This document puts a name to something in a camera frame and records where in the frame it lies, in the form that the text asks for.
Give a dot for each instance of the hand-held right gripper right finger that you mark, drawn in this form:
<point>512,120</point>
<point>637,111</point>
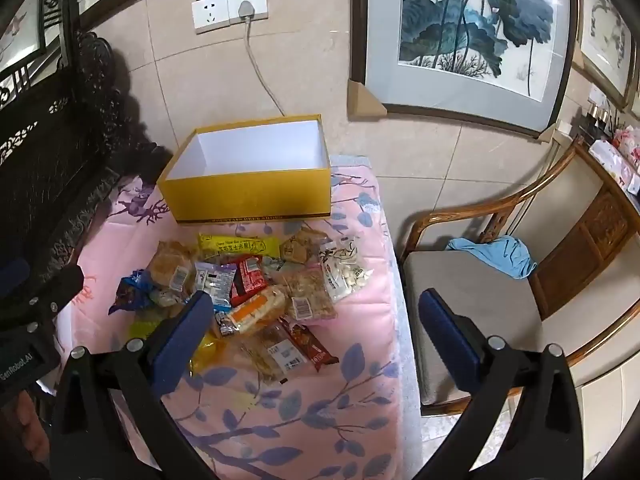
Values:
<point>445,330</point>

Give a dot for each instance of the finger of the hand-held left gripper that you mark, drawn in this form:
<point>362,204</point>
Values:
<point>47,292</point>

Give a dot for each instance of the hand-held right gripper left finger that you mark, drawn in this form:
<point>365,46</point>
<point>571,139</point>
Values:
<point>182,330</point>

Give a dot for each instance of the pile of assorted snack packets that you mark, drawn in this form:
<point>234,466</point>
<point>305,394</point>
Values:
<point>260,280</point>

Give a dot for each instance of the yellow cardboard box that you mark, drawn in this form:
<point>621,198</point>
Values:
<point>250,195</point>

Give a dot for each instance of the grey chair seat cushion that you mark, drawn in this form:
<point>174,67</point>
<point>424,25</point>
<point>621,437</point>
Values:
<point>470,280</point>

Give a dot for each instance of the light blue cloth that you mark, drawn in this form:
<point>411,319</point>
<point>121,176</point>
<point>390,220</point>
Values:
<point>500,255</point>

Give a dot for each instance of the pink floral blanket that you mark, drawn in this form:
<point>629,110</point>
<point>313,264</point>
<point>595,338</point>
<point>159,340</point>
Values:
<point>350,360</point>

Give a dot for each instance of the dark carved wooden furniture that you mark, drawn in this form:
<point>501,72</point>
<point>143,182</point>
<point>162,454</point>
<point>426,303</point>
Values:
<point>45,160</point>

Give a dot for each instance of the wooden armchair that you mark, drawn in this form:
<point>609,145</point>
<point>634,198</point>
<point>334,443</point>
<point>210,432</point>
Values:
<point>590,240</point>

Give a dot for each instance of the cardboard corner protector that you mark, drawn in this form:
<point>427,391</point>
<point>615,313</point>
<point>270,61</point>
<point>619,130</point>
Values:
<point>547,132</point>
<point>365,102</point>

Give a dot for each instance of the floral wrapped package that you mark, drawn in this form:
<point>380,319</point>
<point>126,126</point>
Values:
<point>622,160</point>

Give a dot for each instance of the framed pale painting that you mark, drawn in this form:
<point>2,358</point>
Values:
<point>17,30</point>

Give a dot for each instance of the framed lotus painting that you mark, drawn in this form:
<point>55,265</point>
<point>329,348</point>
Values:
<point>465,25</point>

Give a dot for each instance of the framed bird painting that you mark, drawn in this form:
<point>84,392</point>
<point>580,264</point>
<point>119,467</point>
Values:
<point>607,30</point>

